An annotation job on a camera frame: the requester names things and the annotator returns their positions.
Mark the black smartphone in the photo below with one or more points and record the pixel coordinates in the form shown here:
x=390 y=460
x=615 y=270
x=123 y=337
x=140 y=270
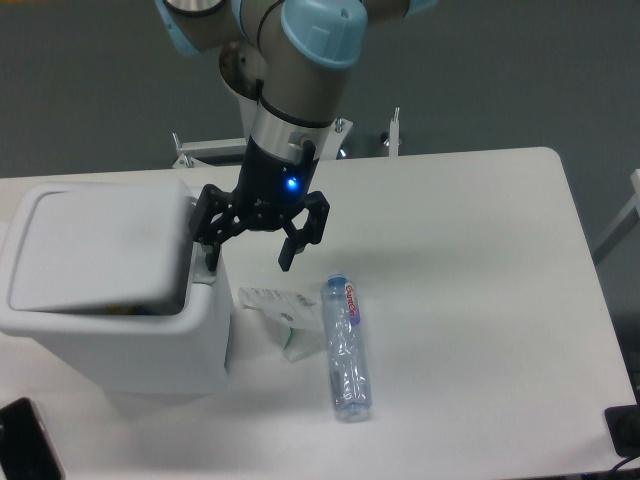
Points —
x=26 y=449

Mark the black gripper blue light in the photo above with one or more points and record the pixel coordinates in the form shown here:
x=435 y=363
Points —
x=271 y=194

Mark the white push-button trash can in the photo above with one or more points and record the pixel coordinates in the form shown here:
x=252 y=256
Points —
x=107 y=277

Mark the white metal frame leg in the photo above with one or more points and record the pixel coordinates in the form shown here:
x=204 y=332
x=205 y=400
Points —
x=621 y=224

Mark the black device at table corner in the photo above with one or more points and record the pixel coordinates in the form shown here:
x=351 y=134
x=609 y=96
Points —
x=623 y=426

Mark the crumpled white paper packaging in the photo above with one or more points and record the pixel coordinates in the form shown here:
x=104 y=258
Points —
x=296 y=319

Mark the clear plastic water bottle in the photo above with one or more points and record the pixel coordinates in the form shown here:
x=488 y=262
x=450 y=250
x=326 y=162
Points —
x=350 y=381

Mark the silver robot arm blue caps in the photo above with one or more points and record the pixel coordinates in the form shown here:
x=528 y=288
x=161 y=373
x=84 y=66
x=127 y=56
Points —
x=307 y=50

